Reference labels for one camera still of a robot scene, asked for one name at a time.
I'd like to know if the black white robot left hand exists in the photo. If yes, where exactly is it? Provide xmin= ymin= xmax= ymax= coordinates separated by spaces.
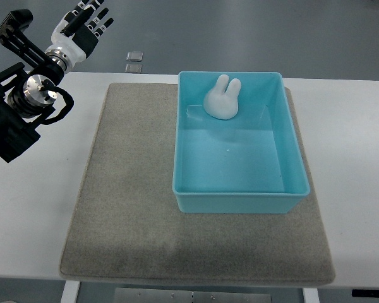
xmin=51 ymin=1 xmax=114 ymax=59

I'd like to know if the white plush tooth toy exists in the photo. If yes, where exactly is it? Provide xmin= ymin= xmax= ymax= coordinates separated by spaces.
xmin=203 ymin=74 xmax=241 ymax=120

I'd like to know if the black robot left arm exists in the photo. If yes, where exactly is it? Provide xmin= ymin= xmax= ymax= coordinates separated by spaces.
xmin=0 ymin=9 xmax=74 ymax=162

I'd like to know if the blue plastic box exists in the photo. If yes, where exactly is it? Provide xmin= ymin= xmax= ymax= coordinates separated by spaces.
xmin=172 ymin=71 xmax=311 ymax=214

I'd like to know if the lower floor socket plate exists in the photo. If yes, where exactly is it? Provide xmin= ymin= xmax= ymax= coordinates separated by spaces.
xmin=125 ymin=63 xmax=142 ymax=73

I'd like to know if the grey felt mat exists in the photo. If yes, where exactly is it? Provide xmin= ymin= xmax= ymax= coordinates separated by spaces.
xmin=59 ymin=83 xmax=335 ymax=287

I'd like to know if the white left table leg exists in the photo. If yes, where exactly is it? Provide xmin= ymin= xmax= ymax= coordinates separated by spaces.
xmin=60 ymin=280 xmax=80 ymax=303

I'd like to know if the white table leg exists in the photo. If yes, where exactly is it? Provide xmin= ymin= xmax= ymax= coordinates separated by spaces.
xmin=60 ymin=280 xmax=80 ymax=303
xmin=303 ymin=288 xmax=320 ymax=303

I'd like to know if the grey metal table crossbar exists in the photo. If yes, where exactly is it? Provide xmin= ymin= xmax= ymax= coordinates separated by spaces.
xmin=113 ymin=288 xmax=272 ymax=303

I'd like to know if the white right table leg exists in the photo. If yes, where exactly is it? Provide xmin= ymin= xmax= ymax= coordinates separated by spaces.
xmin=303 ymin=288 xmax=320 ymax=303

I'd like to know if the black table control panel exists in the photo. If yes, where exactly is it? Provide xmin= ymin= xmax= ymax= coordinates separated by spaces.
xmin=351 ymin=289 xmax=379 ymax=298

